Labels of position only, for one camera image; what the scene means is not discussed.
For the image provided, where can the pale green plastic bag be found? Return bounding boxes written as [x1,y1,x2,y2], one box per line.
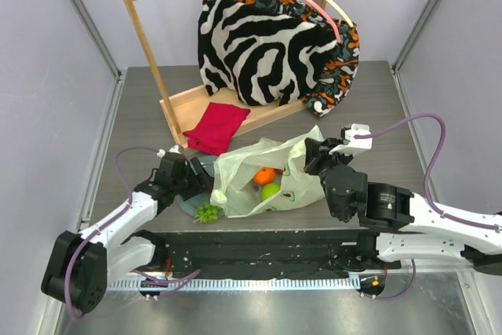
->
[210,126,324,218]

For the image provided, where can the green grape bunch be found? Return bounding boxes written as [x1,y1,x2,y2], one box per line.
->
[195,202,223,223]

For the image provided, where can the orange fruit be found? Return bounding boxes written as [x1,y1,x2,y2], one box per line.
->
[253,167,276,186]

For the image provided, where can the green apple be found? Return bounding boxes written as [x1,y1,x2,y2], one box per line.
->
[260,182,281,202]

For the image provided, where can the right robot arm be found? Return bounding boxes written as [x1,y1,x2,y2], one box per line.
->
[304,137,501,275]

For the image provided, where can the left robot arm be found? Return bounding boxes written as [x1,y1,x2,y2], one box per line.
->
[41,152,214,315]

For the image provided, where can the grey blue plate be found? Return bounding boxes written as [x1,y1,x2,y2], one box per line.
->
[175,155,216,217]

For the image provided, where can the red folded cloth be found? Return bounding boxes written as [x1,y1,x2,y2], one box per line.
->
[183,102,251,156]

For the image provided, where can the wooden clothes rack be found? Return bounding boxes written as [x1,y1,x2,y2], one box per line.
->
[116,0,340,158]

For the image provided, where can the zebra pattern garment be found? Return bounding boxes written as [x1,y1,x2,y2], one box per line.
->
[198,0,337,106]

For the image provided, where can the camouflage pattern garment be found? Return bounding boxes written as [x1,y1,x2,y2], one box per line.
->
[222,0,361,118]

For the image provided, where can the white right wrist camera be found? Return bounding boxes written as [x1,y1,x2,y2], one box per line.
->
[329,123,373,156]

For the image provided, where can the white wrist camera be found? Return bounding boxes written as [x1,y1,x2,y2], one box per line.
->
[156,144,183,158]
[329,123,373,156]

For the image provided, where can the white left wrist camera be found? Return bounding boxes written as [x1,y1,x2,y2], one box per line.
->
[156,144,183,158]

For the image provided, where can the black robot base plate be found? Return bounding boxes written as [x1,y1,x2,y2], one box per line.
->
[138,230,401,280]

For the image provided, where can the white slotted cable duct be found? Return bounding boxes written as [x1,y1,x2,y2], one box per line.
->
[107,275,360,293]

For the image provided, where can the aluminium frame rail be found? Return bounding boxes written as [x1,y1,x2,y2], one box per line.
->
[69,0,121,80]

